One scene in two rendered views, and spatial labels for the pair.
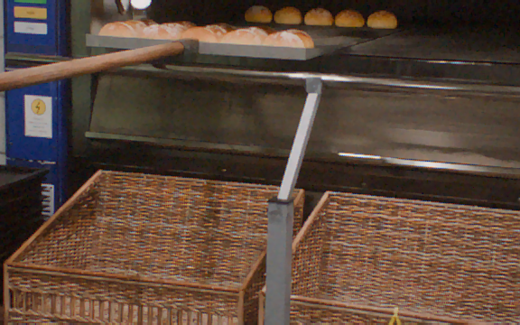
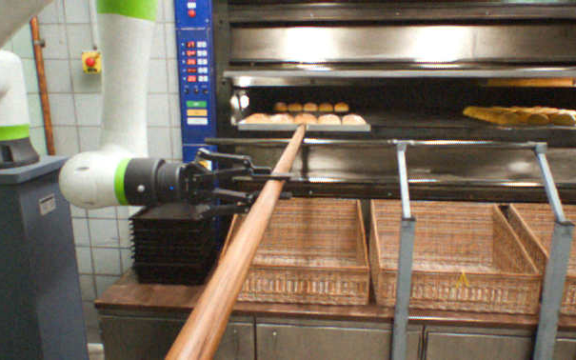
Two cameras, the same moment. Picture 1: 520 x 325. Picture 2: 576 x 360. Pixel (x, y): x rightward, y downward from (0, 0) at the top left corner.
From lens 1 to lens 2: 1.15 m
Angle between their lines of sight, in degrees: 13
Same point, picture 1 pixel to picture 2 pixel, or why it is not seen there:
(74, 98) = not seen: hidden behind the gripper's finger
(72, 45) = (221, 129)
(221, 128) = (309, 170)
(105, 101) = not seen: hidden behind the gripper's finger
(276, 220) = (407, 230)
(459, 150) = (442, 173)
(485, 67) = (454, 130)
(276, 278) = (407, 264)
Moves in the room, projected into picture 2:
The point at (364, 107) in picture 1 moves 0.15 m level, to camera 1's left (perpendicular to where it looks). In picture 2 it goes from (388, 153) to (357, 155)
